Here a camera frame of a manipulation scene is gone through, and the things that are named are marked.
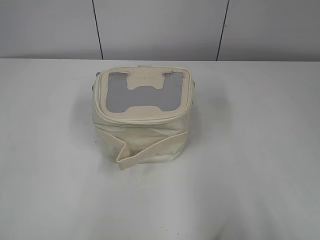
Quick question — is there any cream canvas zipper bag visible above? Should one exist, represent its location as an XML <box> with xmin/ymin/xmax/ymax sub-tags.
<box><xmin>92</xmin><ymin>66</ymin><xmax>195</xmax><ymax>170</ymax></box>

